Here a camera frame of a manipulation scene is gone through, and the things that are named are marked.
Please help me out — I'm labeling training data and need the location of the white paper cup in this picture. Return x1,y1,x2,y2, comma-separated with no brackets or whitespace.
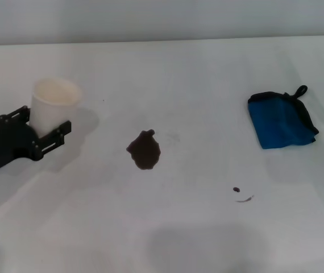
30,78,82,136

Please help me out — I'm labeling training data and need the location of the blue rag with black trim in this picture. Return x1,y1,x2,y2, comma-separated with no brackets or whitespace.
247,85,320,150

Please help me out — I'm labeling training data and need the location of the large black liquid stain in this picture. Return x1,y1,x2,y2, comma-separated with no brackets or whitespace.
126,129,162,171

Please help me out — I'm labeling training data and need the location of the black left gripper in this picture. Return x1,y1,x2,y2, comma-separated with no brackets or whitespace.
0,105,72,179

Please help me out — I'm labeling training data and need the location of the thin dark smear streak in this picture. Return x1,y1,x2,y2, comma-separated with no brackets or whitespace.
235,195,255,204

